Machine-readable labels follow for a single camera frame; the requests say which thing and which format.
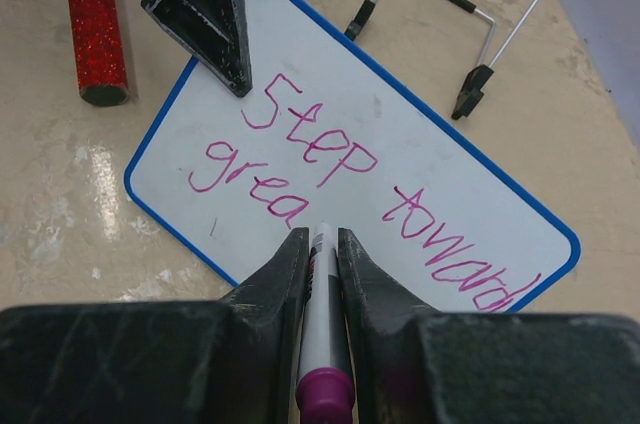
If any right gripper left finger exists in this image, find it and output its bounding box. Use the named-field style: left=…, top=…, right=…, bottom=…
left=1, top=228, right=310, bottom=423

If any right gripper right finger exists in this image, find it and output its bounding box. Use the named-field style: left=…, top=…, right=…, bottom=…
left=337, top=229, right=639, bottom=423

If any purple whiteboard marker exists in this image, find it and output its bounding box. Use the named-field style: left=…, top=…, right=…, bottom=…
left=295, top=222, right=355, bottom=423

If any blue framed whiteboard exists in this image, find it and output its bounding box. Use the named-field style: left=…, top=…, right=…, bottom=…
left=124, top=0, right=581, bottom=312

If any red glitter microphone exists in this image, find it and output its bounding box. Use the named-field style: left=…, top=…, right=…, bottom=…
left=68, top=0, right=129, bottom=107

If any wire whiteboard stand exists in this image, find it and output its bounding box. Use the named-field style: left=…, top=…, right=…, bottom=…
left=343, top=0, right=544, bottom=121

